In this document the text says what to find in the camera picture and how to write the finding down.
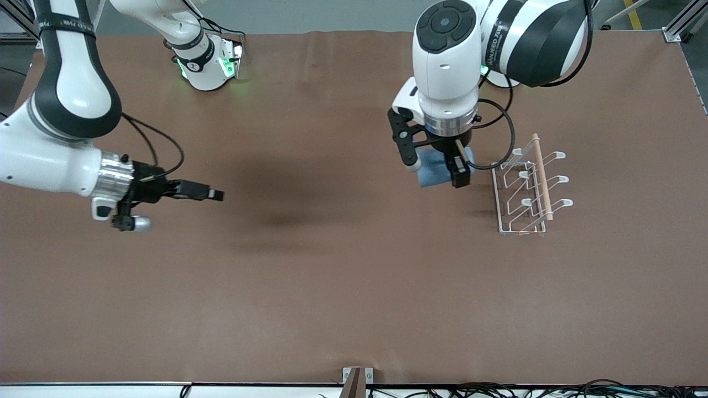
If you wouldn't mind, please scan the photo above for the blue plastic cup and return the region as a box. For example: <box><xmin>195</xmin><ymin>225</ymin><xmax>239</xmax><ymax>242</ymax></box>
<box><xmin>417</xmin><ymin>145</ymin><xmax>476</xmax><ymax>189</ymax></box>

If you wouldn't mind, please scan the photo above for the brown table cover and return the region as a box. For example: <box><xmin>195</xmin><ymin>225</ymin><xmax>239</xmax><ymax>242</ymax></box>
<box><xmin>0</xmin><ymin>29</ymin><xmax>708</xmax><ymax>386</ymax></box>

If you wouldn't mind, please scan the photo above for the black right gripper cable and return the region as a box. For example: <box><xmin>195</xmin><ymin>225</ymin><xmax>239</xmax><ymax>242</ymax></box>
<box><xmin>122</xmin><ymin>113</ymin><xmax>185</xmax><ymax>180</ymax></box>

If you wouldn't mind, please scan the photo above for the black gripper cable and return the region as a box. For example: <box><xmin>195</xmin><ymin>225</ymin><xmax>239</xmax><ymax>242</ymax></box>
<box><xmin>122</xmin><ymin>113</ymin><xmax>185</xmax><ymax>180</ymax></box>
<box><xmin>467</xmin><ymin>98</ymin><xmax>516</xmax><ymax>171</ymax></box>

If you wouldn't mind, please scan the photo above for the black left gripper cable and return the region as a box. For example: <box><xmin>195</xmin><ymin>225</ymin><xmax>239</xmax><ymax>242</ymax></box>
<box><xmin>467</xmin><ymin>98</ymin><xmax>516</xmax><ymax>171</ymax></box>

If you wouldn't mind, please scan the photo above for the white wire cup holder rack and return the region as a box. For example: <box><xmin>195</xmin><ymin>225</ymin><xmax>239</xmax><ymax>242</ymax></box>
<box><xmin>491</xmin><ymin>133</ymin><xmax>574</xmax><ymax>237</ymax></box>

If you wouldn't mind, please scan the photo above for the black right arm base cable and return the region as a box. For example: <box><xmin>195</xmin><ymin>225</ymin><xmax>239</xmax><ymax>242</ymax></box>
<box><xmin>196</xmin><ymin>15</ymin><xmax>245</xmax><ymax>51</ymax></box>

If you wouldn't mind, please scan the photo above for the aluminium frame post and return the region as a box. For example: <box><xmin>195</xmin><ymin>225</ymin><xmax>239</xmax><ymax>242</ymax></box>
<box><xmin>662</xmin><ymin>0</ymin><xmax>708</xmax><ymax>44</ymax></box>
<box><xmin>0</xmin><ymin>0</ymin><xmax>42</xmax><ymax>46</ymax></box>

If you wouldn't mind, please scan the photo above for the black cable bundle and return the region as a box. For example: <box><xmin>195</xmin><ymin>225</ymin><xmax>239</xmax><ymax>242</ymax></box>
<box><xmin>368</xmin><ymin>379</ymin><xmax>708</xmax><ymax>398</ymax></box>

